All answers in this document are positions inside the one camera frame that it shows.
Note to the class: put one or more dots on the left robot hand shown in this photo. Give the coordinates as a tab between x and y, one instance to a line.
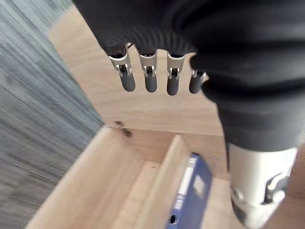
214	47

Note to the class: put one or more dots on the dark metal cabinet hinge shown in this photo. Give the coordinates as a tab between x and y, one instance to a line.
124	128

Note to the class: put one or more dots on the blue binder folder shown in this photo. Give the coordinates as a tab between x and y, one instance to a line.
190	190

